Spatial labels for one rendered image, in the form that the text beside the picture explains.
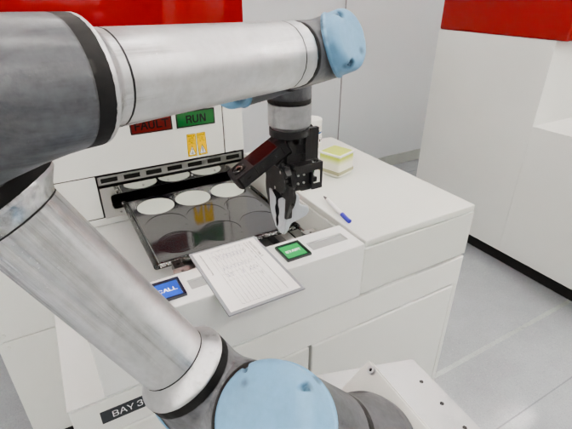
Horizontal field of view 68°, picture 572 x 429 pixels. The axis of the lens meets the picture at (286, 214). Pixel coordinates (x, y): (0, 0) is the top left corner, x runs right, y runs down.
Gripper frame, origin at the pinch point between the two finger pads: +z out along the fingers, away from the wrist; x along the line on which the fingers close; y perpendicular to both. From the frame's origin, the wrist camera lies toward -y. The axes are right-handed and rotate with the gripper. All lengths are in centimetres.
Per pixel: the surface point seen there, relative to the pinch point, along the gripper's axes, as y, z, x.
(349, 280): 14.6, 14.9, -4.8
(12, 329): -57, 47, 58
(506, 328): 133, 102, 17
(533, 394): 109, 102, -12
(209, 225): -4.3, 12.6, 29.5
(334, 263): 10.2, 8.8, -4.8
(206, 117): 7, -7, 57
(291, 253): 2.3, 6.1, -0.7
